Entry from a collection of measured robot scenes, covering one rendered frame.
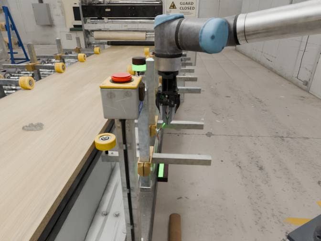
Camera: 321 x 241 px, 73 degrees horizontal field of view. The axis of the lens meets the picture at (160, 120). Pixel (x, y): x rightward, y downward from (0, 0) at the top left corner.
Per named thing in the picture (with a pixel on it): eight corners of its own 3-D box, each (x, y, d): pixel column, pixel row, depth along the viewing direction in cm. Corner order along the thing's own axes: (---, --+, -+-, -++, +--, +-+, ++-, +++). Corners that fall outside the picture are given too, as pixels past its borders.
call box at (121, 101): (143, 109, 49) (142, 75, 46) (138, 123, 43) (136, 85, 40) (112, 108, 50) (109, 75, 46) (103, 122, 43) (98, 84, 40)
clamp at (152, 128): (158, 124, 114) (158, 115, 112) (155, 136, 102) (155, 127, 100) (147, 124, 114) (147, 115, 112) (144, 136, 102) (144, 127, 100)
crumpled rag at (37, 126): (48, 123, 97) (47, 118, 96) (41, 131, 91) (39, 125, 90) (27, 124, 96) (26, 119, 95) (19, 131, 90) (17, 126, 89)
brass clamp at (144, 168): (155, 156, 93) (155, 146, 91) (152, 177, 81) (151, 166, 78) (140, 155, 93) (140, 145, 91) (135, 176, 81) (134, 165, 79)
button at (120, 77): (133, 80, 45) (133, 72, 44) (130, 86, 41) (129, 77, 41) (114, 80, 45) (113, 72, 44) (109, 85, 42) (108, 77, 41)
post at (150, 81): (155, 151, 113) (155, 57, 92) (155, 155, 110) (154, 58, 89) (149, 151, 113) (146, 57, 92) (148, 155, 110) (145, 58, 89)
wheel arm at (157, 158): (209, 162, 88) (210, 153, 87) (210, 168, 85) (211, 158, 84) (104, 158, 91) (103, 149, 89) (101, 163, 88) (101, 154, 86)
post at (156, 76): (159, 137, 138) (158, 60, 117) (158, 140, 135) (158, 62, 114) (153, 137, 139) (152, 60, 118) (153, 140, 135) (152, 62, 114)
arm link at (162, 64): (155, 53, 75) (183, 53, 75) (155, 67, 78) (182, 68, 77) (153, 58, 67) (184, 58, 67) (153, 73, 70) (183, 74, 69)
